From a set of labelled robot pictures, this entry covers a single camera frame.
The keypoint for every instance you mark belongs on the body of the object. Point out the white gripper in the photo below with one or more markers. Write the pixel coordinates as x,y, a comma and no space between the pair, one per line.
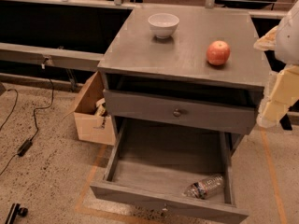
288,37

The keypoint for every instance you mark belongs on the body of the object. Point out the clear plastic water bottle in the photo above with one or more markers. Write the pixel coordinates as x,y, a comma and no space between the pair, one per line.
205,188

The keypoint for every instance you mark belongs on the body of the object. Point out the closed grey drawer with knob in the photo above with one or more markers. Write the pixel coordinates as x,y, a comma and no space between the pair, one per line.
211,116

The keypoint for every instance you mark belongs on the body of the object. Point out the open grey bottom drawer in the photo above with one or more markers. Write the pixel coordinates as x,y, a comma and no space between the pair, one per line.
153,163

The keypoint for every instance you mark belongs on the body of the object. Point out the red apple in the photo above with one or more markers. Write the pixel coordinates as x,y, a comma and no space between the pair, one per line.
218,52

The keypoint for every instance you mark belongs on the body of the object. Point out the grey wooden cabinet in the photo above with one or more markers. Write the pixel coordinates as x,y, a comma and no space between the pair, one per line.
176,67

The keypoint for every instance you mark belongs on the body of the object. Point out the white ceramic bowl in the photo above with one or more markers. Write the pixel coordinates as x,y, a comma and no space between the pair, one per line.
163,25

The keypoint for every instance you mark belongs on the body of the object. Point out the cardboard box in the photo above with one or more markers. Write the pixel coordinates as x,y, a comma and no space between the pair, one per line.
91,127

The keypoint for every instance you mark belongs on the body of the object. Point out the black clamp on floor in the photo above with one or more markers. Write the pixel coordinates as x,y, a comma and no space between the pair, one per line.
16,211

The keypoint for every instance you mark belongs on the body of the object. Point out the grey metal rail frame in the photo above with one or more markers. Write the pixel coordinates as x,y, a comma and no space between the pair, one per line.
77,33

